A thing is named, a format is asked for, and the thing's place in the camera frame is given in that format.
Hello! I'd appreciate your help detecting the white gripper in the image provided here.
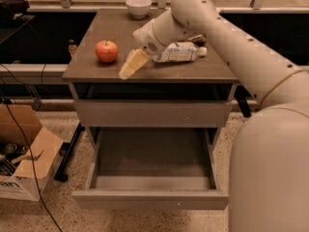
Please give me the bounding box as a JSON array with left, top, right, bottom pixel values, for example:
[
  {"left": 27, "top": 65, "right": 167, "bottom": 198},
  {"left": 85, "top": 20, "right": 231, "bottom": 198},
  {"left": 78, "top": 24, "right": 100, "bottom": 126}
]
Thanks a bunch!
[{"left": 119, "top": 19, "right": 166, "bottom": 79}]

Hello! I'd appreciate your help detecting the red apple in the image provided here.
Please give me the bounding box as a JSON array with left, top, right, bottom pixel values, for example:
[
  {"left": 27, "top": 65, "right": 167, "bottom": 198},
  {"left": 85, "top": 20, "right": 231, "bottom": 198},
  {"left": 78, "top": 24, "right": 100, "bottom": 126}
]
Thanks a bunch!
[{"left": 95, "top": 41, "right": 119, "bottom": 63}]

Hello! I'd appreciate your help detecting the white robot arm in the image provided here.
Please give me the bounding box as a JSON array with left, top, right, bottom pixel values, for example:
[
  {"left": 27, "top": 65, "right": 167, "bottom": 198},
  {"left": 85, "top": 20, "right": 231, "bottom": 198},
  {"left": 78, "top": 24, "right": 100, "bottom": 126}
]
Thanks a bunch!
[{"left": 120, "top": 0, "right": 309, "bottom": 232}]

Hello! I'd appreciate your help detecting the grey drawer cabinet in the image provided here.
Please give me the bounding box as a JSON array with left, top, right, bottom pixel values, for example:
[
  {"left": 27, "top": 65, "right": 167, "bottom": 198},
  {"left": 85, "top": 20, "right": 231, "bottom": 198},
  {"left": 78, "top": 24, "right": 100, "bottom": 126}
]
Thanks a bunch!
[{"left": 63, "top": 10, "right": 239, "bottom": 145}]

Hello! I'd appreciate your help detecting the closed grey top drawer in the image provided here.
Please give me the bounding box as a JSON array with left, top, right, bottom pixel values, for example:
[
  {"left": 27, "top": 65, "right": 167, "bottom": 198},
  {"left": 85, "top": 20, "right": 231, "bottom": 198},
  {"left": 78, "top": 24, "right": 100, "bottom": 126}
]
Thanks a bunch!
[{"left": 73, "top": 100, "right": 232, "bottom": 128}]

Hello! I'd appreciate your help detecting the open grey middle drawer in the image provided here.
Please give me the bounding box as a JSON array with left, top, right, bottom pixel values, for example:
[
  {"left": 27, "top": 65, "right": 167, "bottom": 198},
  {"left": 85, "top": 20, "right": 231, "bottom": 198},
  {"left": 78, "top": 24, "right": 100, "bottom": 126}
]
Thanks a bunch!
[{"left": 73, "top": 128, "right": 228, "bottom": 210}]

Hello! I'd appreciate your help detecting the clear plastic water bottle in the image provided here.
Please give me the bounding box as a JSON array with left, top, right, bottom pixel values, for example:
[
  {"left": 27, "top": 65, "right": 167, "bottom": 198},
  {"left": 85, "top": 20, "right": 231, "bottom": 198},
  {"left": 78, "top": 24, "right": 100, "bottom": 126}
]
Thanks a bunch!
[{"left": 153, "top": 42, "right": 208, "bottom": 63}]

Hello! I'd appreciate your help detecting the white ceramic bowl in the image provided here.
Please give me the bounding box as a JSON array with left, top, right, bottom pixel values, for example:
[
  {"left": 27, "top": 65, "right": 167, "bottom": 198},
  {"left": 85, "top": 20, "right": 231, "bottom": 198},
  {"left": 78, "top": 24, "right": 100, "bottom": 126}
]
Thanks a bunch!
[{"left": 126, "top": 0, "right": 152, "bottom": 18}]

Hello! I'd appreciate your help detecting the brown chip bag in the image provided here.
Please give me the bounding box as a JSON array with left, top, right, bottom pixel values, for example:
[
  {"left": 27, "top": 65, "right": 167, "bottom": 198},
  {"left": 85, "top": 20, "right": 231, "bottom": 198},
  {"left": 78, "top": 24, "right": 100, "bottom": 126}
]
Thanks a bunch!
[{"left": 188, "top": 34, "right": 207, "bottom": 45}]

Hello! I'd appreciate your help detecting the black table leg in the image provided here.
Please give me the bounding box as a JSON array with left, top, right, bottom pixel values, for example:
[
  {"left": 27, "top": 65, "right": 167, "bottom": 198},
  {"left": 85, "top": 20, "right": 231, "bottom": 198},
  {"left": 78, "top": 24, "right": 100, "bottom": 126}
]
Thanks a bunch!
[{"left": 54, "top": 124, "right": 84, "bottom": 183}]

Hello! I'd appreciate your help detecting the black bag on desk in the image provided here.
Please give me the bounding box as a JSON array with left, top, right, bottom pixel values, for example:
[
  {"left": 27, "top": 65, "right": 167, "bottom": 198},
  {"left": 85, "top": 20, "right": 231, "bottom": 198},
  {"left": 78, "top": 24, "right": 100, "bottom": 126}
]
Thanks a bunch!
[{"left": 0, "top": 0, "right": 29, "bottom": 23}]

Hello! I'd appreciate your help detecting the open cardboard box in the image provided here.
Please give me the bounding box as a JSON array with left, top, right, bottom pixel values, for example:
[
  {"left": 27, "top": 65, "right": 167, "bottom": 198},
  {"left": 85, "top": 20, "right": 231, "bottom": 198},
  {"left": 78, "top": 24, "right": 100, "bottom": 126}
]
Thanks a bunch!
[{"left": 0, "top": 104, "right": 63, "bottom": 201}]

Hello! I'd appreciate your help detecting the black cable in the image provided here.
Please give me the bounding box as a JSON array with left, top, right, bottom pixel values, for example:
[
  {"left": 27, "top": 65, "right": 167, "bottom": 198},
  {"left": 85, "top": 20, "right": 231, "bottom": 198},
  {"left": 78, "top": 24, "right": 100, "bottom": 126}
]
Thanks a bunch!
[{"left": 0, "top": 63, "right": 64, "bottom": 232}]

